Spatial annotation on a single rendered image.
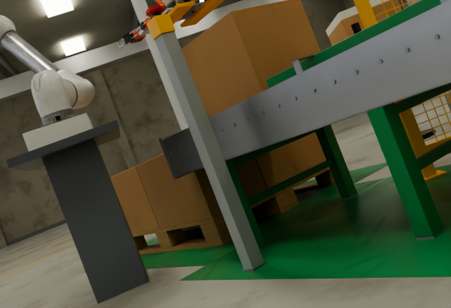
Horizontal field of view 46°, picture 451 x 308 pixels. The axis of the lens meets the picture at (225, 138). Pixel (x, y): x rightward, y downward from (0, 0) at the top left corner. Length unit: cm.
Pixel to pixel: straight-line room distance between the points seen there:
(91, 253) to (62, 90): 79
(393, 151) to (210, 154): 68
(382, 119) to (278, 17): 86
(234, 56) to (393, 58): 83
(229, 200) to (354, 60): 70
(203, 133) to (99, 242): 87
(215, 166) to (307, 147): 131
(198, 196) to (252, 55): 91
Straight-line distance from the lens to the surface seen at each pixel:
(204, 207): 270
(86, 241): 255
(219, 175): 193
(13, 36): 308
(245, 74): 213
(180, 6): 253
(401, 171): 160
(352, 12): 376
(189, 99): 194
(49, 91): 264
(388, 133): 159
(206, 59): 231
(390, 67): 153
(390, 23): 163
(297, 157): 309
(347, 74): 162
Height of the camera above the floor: 47
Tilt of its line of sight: 1 degrees up
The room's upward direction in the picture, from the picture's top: 21 degrees counter-clockwise
